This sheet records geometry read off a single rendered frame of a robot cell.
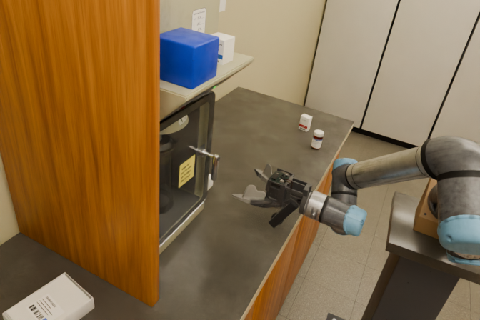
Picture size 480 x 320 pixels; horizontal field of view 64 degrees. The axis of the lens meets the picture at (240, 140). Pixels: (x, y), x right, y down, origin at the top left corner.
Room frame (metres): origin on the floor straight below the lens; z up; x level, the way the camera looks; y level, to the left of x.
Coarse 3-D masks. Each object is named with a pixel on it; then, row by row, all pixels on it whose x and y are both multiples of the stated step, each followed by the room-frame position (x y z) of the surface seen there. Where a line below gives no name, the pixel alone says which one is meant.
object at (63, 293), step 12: (60, 276) 0.65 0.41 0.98; (48, 288) 0.61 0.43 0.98; (60, 288) 0.62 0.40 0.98; (72, 288) 0.62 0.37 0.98; (24, 300) 0.57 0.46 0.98; (36, 300) 0.58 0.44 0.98; (48, 300) 0.58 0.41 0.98; (60, 300) 0.58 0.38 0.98; (72, 300) 0.59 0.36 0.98; (84, 300) 0.59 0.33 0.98; (12, 312) 0.54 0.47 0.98; (24, 312) 0.54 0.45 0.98; (36, 312) 0.55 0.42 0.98; (48, 312) 0.55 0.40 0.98; (60, 312) 0.55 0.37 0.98; (72, 312) 0.56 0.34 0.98; (84, 312) 0.58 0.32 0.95
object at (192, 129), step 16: (208, 96) 0.97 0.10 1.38; (176, 112) 0.85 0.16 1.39; (192, 112) 0.90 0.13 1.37; (208, 112) 0.98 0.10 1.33; (160, 128) 0.78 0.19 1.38; (176, 128) 0.84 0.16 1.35; (192, 128) 0.91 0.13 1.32; (208, 128) 0.99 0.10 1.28; (160, 144) 0.78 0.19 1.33; (176, 144) 0.84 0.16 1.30; (192, 144) 0.91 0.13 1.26; (208, 144) 0.99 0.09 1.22; (160, 160) 0.78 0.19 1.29; (176, 160) 0.84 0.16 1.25; (208, 160) 1.00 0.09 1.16; (160, 176) 0.78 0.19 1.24; (176, 176) 0.85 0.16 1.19; (208, 176) 1.01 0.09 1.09; (160, 192) 0.78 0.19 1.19; (176, 192) 0.85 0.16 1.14; (192, 192) 0.93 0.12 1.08; (160, 208) 0.78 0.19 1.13; (176, 208) 0.85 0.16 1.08; (192, 208) 0.93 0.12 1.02; (160, 224) 0.78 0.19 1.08; (176, 224) 0.85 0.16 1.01; (160, 240) 0.78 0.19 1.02
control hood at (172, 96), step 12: (240, 60) 0.94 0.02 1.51; (252, 60) 0.97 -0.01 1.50; (216, 72) 0.84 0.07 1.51; (228, 72) 0.85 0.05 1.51; (168, 84) 0.73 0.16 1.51; (204, 84) 0.76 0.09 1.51; (168, 96) 0.70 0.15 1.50; (180, 96) 0.69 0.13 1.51; (192, 96) 0.71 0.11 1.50; (168, 108) 0.70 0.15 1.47
